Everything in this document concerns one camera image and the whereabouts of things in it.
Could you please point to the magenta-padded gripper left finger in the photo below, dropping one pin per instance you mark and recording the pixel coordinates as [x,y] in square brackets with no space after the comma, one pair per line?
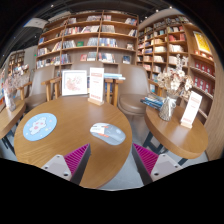
[76,158]

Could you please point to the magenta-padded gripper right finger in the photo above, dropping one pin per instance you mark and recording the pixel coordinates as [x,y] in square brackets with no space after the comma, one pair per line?
[146,159]

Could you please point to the grey computer mouse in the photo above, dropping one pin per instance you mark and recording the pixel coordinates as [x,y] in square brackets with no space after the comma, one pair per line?
[108,133]

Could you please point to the round light blue mouse pad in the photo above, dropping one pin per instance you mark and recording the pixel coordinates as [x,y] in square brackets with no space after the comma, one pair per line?
[39,126]

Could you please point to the round wooden side table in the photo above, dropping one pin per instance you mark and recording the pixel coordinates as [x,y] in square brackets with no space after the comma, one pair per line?
[176,135]
[10,118]

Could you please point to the glass vase with dried flowers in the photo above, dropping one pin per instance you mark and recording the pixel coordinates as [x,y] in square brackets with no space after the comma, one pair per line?
[168,106]

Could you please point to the stack of books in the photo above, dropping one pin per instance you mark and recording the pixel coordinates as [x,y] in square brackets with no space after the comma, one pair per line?
[152,101]

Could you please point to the white red sign, wooden base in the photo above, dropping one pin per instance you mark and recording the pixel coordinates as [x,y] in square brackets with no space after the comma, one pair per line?
[191,108]
[96,83]

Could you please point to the beige chair with wooden arms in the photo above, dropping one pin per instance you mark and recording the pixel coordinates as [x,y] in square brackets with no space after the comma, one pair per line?
[135,90]
[83,65]
[39,83]

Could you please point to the white framed floral picture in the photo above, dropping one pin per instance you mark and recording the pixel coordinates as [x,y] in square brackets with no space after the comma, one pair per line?
[74,82]

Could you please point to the blue books on armrests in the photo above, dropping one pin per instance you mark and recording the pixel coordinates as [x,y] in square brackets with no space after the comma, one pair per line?
[115,76]

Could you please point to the small distant wooden bookshelf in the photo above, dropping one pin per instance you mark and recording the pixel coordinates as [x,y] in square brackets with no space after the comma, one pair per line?
[16,61]

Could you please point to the curved wooden bookshelf unit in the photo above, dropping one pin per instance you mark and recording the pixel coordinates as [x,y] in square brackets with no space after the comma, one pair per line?
[173,40]

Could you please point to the wide wooden bookshelf unit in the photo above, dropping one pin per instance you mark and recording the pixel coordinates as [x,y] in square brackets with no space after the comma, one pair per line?
[90,36]

